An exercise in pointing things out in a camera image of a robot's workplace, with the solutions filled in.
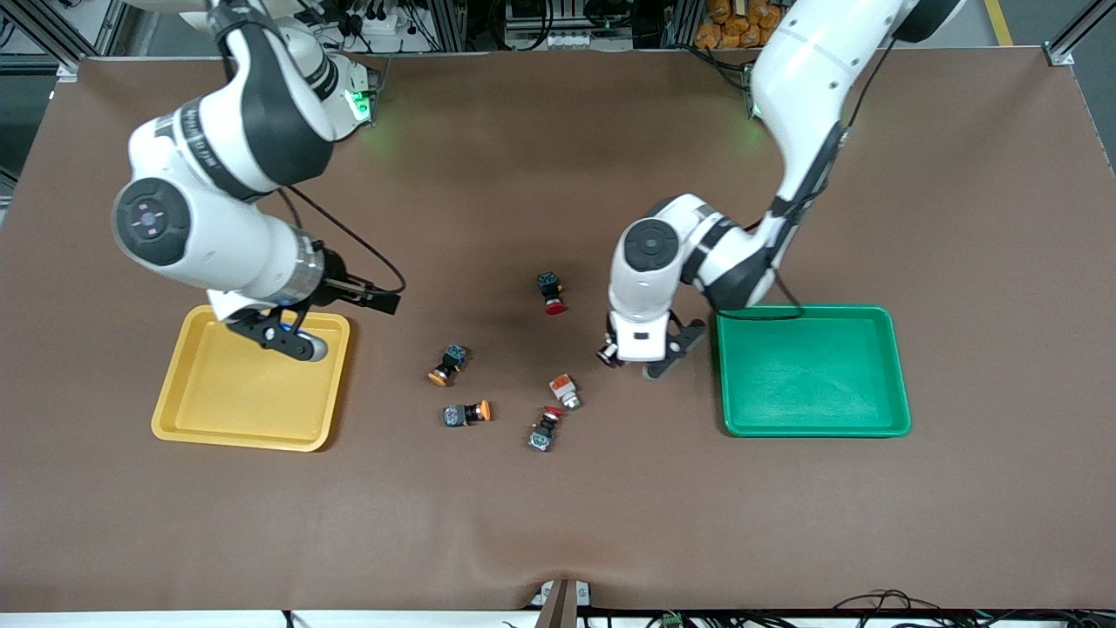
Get yellow push button switch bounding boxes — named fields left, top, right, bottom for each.
left=427, top=344, right=467, bottom=387
left=442, top=399, right=492, bottom=429

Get yellow plastic tray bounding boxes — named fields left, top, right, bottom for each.
left=151, top=304, right=351, bottom=453

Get brown table mat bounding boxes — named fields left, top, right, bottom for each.
left=0, top=48, right=1116, bottom=611

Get green plastic tray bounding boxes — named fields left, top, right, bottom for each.
left=716, top=304, right=913, bottom=438

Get white power strip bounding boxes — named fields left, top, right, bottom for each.
left=504, top=29, right=595, bottom=51
left=344, top=7, right=416, bottom=53

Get orange packets pile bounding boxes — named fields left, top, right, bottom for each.
left=695, top=0, right=786, bottom=50

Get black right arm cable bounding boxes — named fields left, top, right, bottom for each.
left=277, top=185, right=408, bottom=297

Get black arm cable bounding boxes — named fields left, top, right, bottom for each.
left=277, top=185, right=408, bottom=297
left=676, top=201, right=807, bottom=322

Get red push button switch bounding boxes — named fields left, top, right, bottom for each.
left=527, top=405, right=566, bottom=453
left=536, top=272, right=568, bottom=316

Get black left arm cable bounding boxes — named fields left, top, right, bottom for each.
left=676, top=201, right=807, bottom=322

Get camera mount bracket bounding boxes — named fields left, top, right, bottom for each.
left=530, top=577, right=594, bottom=628

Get aluminium frame profile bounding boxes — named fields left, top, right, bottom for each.
left=0, top=0, right=84, bottom=84
left=1042, top=0, right=1116, bottom=68

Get black cable bundle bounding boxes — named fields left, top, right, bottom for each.
left=833, top=590, right=1116, bottom=628

